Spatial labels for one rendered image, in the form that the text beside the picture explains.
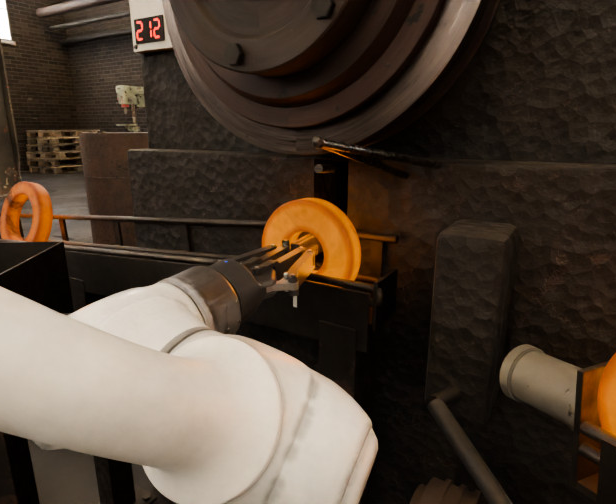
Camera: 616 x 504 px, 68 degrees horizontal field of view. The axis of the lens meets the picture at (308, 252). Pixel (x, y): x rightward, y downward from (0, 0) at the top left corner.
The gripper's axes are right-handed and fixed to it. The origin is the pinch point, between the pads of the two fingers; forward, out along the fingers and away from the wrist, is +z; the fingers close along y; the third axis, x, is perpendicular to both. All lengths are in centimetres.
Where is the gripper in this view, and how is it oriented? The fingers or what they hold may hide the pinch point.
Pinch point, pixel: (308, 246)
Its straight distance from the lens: 66.8
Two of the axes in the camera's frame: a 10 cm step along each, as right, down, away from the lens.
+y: 8.5, 1.4, -5.0
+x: -0.4, -9.4, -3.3
